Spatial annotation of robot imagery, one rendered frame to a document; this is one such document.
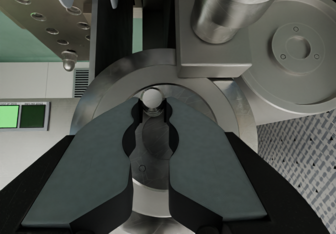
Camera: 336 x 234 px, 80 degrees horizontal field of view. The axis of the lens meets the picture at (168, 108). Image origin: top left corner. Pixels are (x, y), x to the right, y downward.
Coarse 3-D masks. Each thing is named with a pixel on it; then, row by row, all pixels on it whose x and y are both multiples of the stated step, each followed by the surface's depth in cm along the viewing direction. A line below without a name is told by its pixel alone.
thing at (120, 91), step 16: (160, 64) 16; (128, 80) 16; (144, 80) 16; (160, 80) 16; (176, 80) 16; (192, 80) 16; (208, 80) 16; (112, 96) 16; (128, 96) 16; (208, 96) 16; (224, 96) 16; (96, 112) 15; (224, 112) 16; (224, 128) 16; (144, 192) 14; (160, 192) 15; (144, 208) 14; (160, 208) 14
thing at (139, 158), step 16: (176, 96) 14; (192, 96) 14; (144, 112) 14; (208, 112) 14; (144, 128) 14; (160, 128) 14; (144, 144) 14; (160, 144) 14; (144, 160) 13; (160, 160) 13; (144, 176) 13; (160, 176) 13
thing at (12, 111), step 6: (0, 108) 47; (6, 108) 47; (12, 108) 47; (0, 114) 47; (6, 114) 47; (12, 114) 47; (0, 120) 47; (6, 120) 47; (12, 120) 47; (0, 126) 47; (6, 126) 47; (12, 126) 47
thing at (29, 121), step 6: (24, 108) 48; (30, 108) 48; (36, 108) 48; (42, 108) 48; (24, 114) 47; (30, 114) 47; (36, 114) 47; (42, 114) 47; (24, 120) 47; (30, 120) 47; (36, 120) 47; (42, 120) 47; (24, 126) 47; (30, 126) 47; (36, 126) 47
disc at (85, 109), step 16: (160, 48) 17; (112, 64) 17; (128, 64) 17; (144, 64) 17; (96, 80) 16; (112, 80) 16; (224, 80) 17; (96, 96) 16; (240, 96) 17; (80, 112) 16; (240, 112) 16; (80, 128) 16; (240, 128) 16; (256, 144) 16; (128, 224) 15; (144, 224) 15; (160, 224) 15; (176, 224) 15
